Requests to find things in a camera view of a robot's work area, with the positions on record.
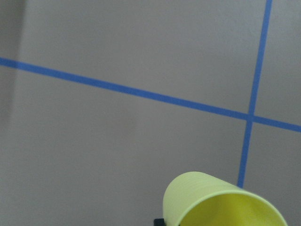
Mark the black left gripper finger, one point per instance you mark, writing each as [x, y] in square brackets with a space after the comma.
[159, 222]

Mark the yellow plastic cup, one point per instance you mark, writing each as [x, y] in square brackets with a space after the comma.
[199, 199]

